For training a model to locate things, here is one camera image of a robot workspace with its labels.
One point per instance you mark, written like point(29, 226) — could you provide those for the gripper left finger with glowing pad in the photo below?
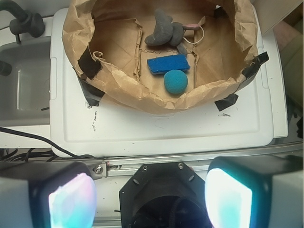
point(46, 195)

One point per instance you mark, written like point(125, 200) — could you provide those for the brown paper bag tray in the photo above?
point(104, 42)

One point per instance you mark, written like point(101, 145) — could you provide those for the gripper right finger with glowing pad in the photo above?
point(260, 191)

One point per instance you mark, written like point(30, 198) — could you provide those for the black octagonal mount plate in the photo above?
point(164, 195)

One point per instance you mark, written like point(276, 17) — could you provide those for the black faucet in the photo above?
point(24, 22)

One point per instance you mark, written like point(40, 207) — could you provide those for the white plastic bin lid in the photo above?
point(258, 116)

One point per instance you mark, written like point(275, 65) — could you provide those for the aluminium frame rail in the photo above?
point(198, 161)

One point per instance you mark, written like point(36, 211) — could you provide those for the blue foam ball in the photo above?
point(175, 81)

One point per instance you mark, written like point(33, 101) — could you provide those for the grey plush bunny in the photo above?
point(168, 32)

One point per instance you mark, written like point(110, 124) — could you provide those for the blue rectangular sponge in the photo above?
point(162, 65)

